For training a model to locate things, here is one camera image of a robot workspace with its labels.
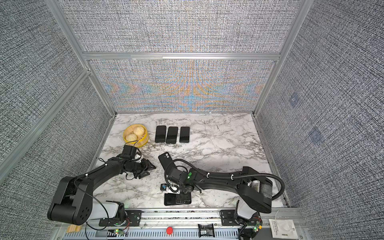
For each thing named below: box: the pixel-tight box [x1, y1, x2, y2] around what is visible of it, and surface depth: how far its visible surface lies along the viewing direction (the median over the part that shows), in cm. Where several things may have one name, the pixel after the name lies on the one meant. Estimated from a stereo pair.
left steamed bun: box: [125, 133, 138, 142], surface depth 100 cm
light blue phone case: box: [179, 126, 190, 143], surface depth 109 cm
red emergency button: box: [166, 226, 174, 235], surface depth 70 cm
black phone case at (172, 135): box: [166, 126, 179, 144], surface depth 108 cm
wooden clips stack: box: [66, 224, 82, 233], surface depth 71 cm
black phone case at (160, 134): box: [155, 125, 167, 143], surface depth 108 cm
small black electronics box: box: [197, 223, 215, 238], surface depth 70 cm
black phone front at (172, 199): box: [164, 192, 192, 206], surface depth 70 cm
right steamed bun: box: [133, 126, 145, 137], surface depth 104 cm
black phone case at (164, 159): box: [158, 152, 177, 176], surface depth 97 cm
